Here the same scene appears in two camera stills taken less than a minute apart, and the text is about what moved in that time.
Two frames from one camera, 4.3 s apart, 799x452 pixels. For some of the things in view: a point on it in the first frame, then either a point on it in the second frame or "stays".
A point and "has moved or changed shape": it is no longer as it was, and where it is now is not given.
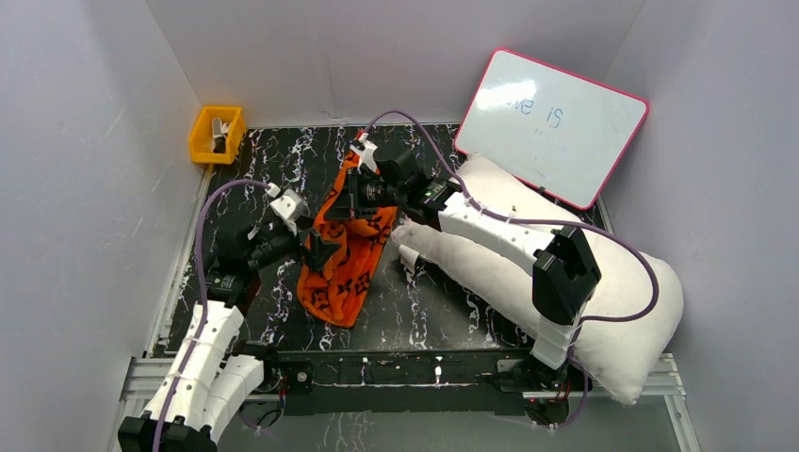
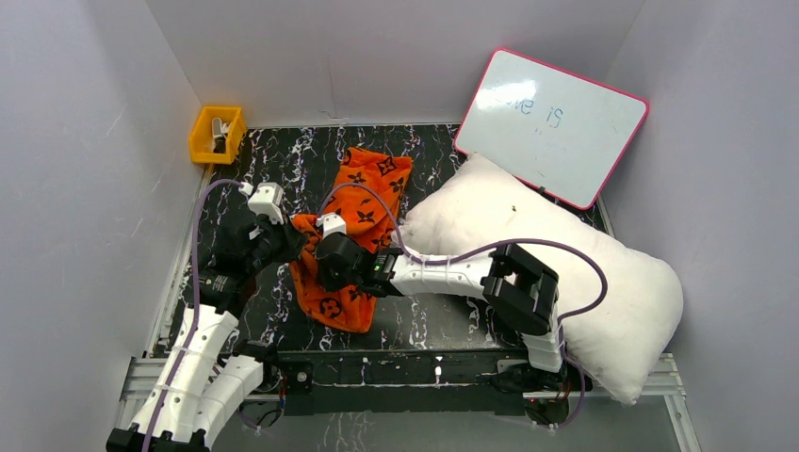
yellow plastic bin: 201,138 stays
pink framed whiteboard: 562,133 stays
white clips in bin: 220,132 stays
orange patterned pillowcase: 337,290 has moved or changed shape
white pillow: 630,336 stays
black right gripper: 349,203 -> 329,284
